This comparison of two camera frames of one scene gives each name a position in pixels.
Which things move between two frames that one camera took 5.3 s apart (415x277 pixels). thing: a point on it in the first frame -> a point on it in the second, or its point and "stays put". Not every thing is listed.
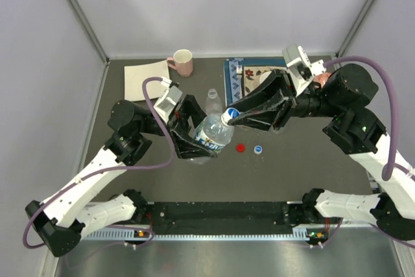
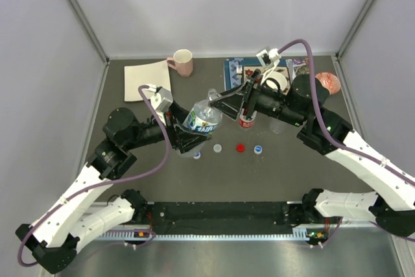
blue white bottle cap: [258, 150] stays put
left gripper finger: [193, 109] -> [177, 112]
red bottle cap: [240, 147] stays put
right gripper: [273, 114] -> [231, 101]
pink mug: [183, 62] stays put
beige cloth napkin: [134, 76] stays put
